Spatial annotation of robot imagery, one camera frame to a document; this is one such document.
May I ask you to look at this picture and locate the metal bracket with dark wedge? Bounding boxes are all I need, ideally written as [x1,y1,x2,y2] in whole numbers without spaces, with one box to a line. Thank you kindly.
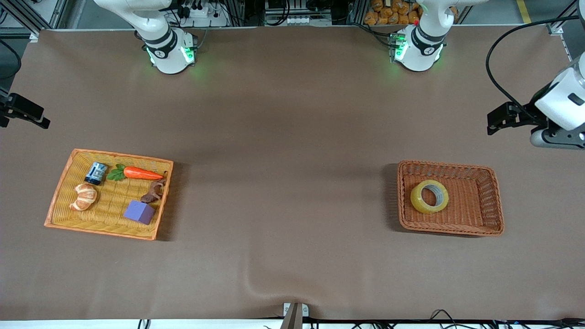
[280,302,309,329]

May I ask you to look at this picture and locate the brown wicker basket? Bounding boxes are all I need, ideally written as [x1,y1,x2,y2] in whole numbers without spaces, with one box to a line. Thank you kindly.
[396,160,505,237]

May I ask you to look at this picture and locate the toy croissant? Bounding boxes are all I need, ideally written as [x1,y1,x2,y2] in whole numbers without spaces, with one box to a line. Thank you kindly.
[69,183,98,212]

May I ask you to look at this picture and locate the yellow packing tape roll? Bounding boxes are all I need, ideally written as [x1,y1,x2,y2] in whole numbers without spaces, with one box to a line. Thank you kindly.
[410,180,449,214]

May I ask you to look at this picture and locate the purple foam block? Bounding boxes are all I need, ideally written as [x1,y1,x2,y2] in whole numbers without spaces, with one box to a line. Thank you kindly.
[124,199,156,225]

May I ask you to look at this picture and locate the white power strip with plugs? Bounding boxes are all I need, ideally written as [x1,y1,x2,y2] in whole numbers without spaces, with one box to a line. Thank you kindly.
[176,0,230,28]

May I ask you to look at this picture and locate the brown toy animal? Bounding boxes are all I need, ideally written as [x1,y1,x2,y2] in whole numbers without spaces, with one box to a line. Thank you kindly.
[140,172,168,204]

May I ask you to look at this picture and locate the white flat power strip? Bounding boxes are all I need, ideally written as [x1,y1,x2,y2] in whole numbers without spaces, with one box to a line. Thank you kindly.
[286,16,333,26]

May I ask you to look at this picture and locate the brown table cover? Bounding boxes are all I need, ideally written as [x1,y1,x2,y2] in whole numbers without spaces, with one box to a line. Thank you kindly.
[0,25,585,320]

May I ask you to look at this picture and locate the aluminium frame post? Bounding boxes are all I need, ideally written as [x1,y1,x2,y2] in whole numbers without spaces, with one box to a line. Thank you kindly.
[0,0,69,42]
[546,0,585,60]

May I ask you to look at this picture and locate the orange toy carrot green leaves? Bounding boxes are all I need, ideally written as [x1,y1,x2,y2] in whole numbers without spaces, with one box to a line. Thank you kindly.
[106,164,165,181]

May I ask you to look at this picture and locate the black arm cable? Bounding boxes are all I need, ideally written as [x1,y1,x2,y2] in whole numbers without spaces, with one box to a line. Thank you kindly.
[485,15,582,118]
[0,39,22,82]

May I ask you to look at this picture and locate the bag of orange buns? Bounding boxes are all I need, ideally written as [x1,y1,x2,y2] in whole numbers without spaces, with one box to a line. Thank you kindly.
[364,0,422,26]

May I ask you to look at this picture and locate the yellow woven tray orange rim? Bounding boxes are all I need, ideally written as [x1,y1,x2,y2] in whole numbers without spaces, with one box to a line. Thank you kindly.
[44,148,174,240]

